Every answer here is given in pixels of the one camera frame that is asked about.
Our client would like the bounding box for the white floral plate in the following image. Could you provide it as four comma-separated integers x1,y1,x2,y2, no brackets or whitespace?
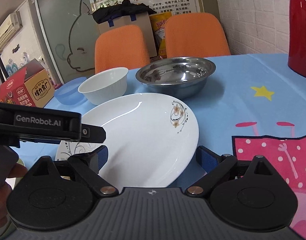
82,93,199,190

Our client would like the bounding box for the orange chair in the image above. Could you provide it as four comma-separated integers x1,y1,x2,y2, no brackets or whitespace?
94,25,150,74
164,12,231,58

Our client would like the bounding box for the white air conditioner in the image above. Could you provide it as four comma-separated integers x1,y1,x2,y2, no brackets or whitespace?
0,11,23,52

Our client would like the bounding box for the white ceramic bowl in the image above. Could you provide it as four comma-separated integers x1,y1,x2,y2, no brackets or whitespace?
78,67,129,105

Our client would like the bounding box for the right orange chair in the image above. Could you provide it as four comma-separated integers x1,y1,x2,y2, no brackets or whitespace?
164,12,231,58

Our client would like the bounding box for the red thermos jug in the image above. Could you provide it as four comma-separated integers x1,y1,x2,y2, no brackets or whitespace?
288,0,306,77

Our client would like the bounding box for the stainless steel bowl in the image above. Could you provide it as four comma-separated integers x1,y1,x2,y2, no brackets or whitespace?
136,57,216,99

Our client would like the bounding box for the brown cardboard box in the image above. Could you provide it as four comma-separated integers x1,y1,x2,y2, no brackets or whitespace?
98,12,157,58

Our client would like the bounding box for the yellow snack bag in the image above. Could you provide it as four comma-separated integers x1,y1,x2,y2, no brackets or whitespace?
149,12,172,58

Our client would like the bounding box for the black cloth on box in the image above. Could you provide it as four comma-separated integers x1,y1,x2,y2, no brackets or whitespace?
92,0,157,24

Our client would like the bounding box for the blue plastic bowl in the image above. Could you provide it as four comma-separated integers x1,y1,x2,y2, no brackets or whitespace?
54,77,87,106

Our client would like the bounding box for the person's left hand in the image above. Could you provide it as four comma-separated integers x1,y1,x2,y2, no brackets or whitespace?
0,164,28,228

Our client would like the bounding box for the red cracker box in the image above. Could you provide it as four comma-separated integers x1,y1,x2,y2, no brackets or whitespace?
0,59,55,108

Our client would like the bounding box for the left orange chair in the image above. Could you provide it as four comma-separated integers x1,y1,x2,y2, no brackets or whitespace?
94,25,150,74

